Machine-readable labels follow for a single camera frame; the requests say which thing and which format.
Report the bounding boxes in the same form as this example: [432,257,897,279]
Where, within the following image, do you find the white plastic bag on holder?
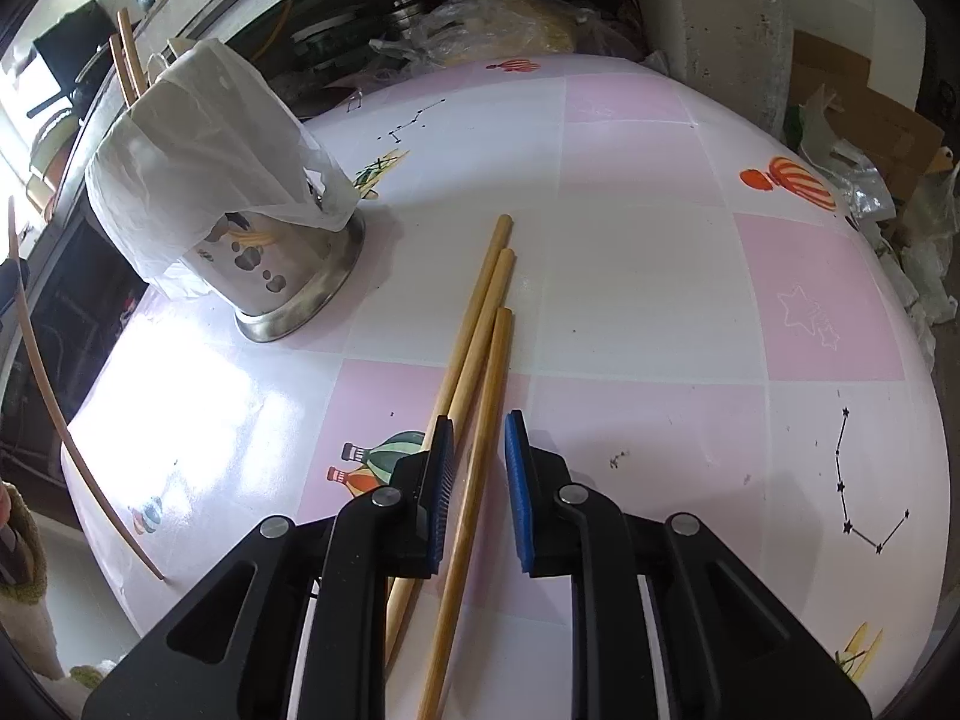
[85,39,359,283]

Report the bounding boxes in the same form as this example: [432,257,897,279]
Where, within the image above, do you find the person's left hand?
[0,483,11,527]

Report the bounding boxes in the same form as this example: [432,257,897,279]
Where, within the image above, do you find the bag of yellow food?
[409,0,643,67]

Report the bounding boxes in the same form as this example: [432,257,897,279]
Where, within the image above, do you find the wooden chopstick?
[421,215,512,449]
[117,8,148,99]
[6,195,170,586]
[386,247,516,665]
[109,32,139,107]
[416,307,514,720]

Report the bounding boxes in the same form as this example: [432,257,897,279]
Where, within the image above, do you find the black wok with lid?
[26,44,112,119]

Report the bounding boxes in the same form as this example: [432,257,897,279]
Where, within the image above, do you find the brown pot green lid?
[26,109,80,215]

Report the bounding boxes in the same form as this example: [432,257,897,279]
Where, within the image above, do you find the plastic bags on floor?
[784,86,958,366]

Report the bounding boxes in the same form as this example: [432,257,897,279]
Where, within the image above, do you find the cardboard box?
[789,31,944,202]

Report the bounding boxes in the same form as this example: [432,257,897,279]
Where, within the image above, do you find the steel utensil holder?
[182,211,366,343]

